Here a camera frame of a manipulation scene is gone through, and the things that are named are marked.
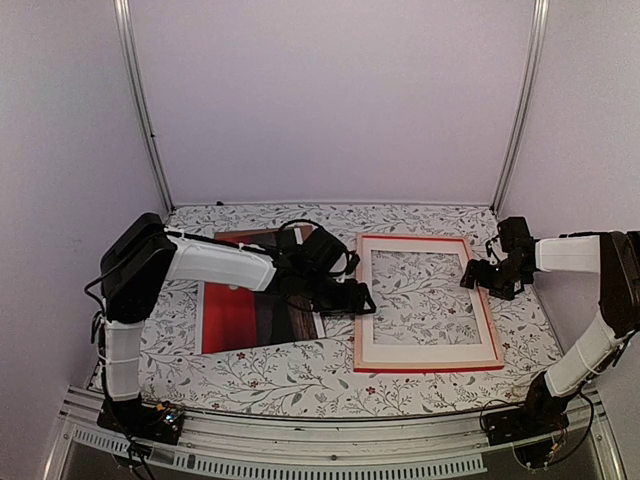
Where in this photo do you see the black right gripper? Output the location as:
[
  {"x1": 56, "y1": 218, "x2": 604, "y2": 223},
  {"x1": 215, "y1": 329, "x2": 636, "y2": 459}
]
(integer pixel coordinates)
[{"x1": 460, "y1": 258, "x2": 532, "y2": 301}]

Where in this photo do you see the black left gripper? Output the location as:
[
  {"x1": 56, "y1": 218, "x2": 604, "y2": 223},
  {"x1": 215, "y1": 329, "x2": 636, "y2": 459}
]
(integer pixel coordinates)
[{"x1": 301, "y1": 270, "x2": 377, "y2": 319}]

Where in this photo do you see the brown backing board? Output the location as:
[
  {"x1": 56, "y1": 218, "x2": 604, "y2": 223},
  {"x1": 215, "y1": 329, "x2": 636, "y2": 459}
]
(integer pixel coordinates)
[{"x1": 214, "y1": 224, "x2": 314, "y2": 247}]

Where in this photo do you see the red wooden picture frame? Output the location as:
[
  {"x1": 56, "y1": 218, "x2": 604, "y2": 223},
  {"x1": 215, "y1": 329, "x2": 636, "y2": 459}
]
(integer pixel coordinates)
[{"x1": 353, "y1": 232, "x2": 505, "y2": 374}]

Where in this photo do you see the red grey photo print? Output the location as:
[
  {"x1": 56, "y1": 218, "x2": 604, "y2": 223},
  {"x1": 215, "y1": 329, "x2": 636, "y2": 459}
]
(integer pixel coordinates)
[{"x1": 199, "y1": 227, "x2": 329, "y2": 355}]

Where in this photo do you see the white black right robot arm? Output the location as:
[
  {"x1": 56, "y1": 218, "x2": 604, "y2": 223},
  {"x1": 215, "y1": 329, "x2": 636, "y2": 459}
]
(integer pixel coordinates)
[{"x1": 460, "y1": 216, "x2": 639, "y2": 436}]

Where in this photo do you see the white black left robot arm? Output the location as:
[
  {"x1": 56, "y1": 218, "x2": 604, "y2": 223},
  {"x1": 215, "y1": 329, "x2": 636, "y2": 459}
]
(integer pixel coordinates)
[{"x1": 84, "y1": 213, "x2": 376, "y2": 434}]

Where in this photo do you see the floral patterned table mat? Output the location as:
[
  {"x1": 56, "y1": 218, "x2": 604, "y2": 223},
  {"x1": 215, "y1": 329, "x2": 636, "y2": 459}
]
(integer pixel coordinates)
[{"x1": 138, "y1": 204, "x2": 561, "y2": 418}]

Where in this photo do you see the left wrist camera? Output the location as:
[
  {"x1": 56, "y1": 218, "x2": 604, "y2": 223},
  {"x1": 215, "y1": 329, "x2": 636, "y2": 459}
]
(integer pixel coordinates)
[{"x1": 344, "y1": 251, "x2": 360, "y2": 275}]

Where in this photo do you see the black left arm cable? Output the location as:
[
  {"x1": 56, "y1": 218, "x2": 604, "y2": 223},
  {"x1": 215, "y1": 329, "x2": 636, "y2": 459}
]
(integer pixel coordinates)
[{"x1": 277, "y1": 218, "x2": 351, "y2": 251}]

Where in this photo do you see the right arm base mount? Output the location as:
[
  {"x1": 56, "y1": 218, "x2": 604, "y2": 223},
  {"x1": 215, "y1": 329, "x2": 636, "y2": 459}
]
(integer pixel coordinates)
[{"x1": 479, "y1": 372, "x2": 595, "y2": 470}]

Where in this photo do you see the aluminium front rail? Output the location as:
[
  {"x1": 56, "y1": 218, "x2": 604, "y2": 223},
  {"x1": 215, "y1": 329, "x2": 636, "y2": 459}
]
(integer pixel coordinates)
[{"x1": 43, "y1": 387, "x2": 632, "y2": 479}]

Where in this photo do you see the right aluminium corner post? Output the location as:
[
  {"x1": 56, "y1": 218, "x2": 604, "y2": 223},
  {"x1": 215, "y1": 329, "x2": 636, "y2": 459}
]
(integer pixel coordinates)
[{"x1": 491, "y1": 0, "x2": 550, "y2": 216}]

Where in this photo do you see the aluminium corner post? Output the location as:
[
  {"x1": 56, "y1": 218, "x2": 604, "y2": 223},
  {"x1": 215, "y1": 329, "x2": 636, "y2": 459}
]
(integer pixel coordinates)
[
  {"x1": 491, "y1": 0, "x2": 550, "y2": 216},
  {"x1": 113, "y1": 0, "x2": 175, "y2": 213}
]

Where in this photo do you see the left aluminium corner post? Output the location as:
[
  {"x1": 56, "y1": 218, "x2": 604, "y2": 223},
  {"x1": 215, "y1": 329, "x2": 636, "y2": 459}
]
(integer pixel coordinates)
[{"x1": 113, "y1": 0, "x2": 175, "y2": 213}]

